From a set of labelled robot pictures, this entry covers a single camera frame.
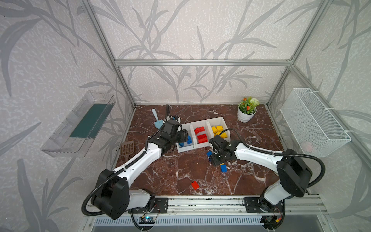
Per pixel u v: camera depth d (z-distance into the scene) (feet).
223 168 2.80
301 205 2.47
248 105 3.24
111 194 1.31
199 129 3.34
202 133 3.30
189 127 3.23
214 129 3.32
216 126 3.35
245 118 3.44
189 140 3.10
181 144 3.08
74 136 2.07
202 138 3.15
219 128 3.33
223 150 2.16
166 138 2.08
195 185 2.64
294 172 1.44
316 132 2.02
